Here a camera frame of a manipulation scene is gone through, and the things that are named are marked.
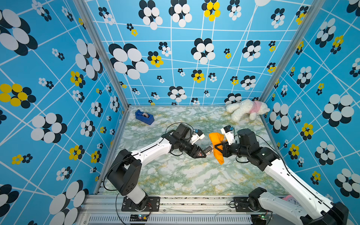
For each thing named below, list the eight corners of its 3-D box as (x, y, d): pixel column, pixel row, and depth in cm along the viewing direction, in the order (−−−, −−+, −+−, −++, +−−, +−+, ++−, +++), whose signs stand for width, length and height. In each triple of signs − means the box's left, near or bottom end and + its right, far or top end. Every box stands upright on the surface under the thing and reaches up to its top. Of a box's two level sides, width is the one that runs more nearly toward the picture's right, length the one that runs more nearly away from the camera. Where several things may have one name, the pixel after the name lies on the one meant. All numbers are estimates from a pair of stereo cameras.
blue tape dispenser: (136, 119, 114) (133, 113, 108) (140, 114, 117) (138, 108, 111) (150, 125, 110) (148, 119, 104) (154, 120, 113) (152, 114, 107)
